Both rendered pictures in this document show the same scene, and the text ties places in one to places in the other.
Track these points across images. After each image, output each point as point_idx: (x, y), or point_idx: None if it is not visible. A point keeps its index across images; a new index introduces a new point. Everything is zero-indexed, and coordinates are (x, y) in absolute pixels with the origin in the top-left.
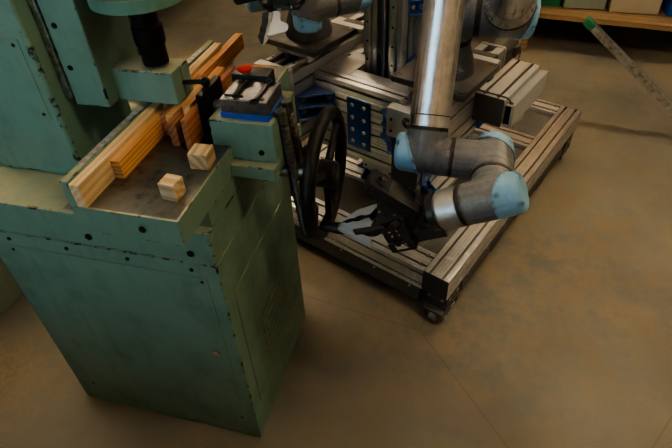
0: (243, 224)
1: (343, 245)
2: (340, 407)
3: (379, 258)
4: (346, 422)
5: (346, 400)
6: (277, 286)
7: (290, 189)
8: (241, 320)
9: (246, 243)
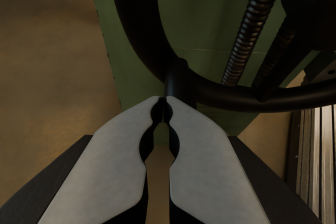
0: None
1: (301, 157)
2: (161, 194)
3: (303, 199)
4: (150, 202)
5: (167, 197)
6: (206, 106)
7: (311, 62)
8: (129, 77)
9: (176, 24)
